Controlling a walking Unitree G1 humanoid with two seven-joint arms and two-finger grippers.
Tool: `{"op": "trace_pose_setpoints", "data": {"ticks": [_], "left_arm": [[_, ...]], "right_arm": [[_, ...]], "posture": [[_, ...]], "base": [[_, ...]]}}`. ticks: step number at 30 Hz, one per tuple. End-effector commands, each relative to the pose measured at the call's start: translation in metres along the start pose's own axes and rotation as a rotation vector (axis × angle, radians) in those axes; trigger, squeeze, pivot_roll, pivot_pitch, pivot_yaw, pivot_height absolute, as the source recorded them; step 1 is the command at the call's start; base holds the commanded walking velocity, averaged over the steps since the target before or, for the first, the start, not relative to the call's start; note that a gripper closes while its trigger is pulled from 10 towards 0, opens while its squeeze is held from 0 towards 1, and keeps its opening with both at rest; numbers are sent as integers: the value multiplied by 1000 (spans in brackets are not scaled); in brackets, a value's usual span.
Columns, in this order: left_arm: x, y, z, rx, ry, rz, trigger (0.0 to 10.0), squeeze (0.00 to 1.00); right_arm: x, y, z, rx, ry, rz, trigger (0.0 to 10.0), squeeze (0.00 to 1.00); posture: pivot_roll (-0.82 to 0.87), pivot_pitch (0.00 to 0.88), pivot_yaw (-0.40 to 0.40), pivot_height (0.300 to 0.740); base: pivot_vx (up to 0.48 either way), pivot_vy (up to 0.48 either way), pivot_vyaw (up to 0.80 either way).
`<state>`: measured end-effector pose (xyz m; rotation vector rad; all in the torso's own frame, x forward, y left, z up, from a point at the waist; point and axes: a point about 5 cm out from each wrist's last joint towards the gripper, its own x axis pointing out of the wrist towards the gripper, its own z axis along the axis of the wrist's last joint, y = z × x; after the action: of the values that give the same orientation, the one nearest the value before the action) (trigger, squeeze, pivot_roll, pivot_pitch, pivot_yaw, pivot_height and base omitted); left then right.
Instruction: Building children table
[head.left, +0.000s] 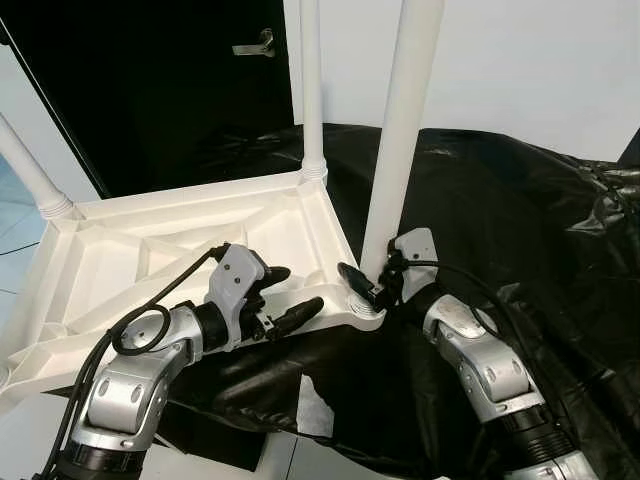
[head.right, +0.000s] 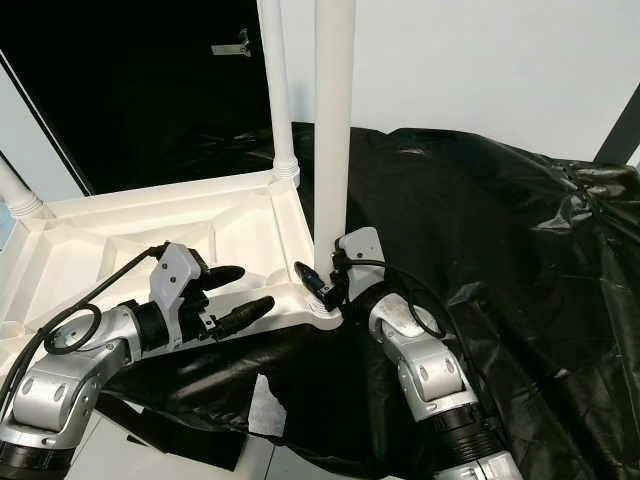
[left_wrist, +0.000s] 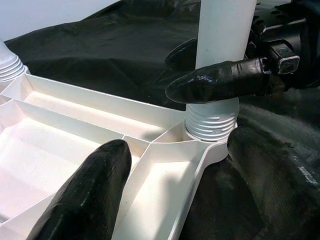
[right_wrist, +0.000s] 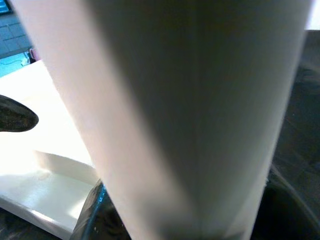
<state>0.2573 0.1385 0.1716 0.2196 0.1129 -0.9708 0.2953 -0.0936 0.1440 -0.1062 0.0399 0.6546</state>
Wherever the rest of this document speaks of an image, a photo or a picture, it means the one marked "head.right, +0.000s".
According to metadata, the silver door handle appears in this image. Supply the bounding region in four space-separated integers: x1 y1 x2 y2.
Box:
212 30 253 58

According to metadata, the white table pedestal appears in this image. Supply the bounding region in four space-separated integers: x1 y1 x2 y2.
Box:
240 440 281 480

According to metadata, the white plastic table top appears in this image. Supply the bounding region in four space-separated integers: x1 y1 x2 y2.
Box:
0 165 346 376

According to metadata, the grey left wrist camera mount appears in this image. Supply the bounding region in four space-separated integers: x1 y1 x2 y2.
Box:
148 243 209 351

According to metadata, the white plastic table leg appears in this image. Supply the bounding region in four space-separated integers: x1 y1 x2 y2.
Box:
257 0 301 181
312 0 358 276
0 155 44 219

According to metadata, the dark grey frame post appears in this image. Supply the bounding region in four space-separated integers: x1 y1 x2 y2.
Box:
595 85 640 166

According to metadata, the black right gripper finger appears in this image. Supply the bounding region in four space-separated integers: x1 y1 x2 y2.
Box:
293 260 329 301

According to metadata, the black table cloth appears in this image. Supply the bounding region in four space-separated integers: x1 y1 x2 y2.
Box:
100 122 640 479

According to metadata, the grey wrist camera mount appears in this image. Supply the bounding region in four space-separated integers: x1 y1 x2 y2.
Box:
148 243 209 351
340 227 386 286

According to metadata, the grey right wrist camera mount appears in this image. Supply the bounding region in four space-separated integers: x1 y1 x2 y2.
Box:
340 227 386 286

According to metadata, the black door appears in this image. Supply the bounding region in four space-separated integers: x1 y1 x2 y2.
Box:
0 0 281 196

